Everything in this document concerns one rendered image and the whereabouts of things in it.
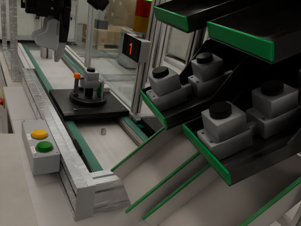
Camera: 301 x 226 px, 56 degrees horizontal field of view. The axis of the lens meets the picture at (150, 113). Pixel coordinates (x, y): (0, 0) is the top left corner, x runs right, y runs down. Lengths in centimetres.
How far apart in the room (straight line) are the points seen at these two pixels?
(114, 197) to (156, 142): 20
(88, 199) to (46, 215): 11
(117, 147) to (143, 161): 28
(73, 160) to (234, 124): 50
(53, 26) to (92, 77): 47
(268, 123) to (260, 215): 13
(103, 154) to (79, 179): 20
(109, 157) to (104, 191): 17
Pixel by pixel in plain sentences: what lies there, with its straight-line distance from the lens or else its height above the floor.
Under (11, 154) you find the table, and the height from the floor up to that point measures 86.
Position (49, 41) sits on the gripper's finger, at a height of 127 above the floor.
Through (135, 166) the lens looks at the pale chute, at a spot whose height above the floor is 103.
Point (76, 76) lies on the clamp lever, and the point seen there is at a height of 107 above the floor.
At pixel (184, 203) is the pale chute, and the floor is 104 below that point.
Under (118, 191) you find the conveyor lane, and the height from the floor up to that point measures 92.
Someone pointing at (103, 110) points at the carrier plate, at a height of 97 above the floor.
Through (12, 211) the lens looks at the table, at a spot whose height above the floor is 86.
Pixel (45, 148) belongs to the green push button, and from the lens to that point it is 80.
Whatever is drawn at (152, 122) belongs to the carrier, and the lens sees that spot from 100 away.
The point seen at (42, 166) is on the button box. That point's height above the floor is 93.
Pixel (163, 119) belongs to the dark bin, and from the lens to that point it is 46.
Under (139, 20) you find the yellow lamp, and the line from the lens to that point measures 96.
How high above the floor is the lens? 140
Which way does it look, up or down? 24 degrees down
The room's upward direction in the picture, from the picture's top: 10 degrees clockwise
